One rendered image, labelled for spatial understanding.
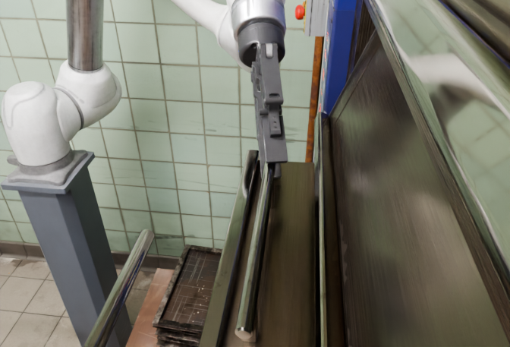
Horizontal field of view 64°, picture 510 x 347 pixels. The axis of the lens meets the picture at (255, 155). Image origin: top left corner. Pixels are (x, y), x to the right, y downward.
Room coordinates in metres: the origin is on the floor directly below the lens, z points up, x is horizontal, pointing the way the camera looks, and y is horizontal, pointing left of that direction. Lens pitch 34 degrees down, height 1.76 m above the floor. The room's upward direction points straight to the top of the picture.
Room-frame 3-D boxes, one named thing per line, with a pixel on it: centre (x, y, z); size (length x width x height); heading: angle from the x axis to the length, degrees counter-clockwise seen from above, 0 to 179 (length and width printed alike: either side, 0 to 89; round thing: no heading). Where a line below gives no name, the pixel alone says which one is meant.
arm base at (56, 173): (1.07, 0.67, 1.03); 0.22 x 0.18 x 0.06; 83
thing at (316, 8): (1.15, -0.17, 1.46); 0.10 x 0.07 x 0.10; 173
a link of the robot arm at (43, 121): (1.08, 0.65, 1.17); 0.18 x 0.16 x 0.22; 152
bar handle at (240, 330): (0.37, -0.01, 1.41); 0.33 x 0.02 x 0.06; 173
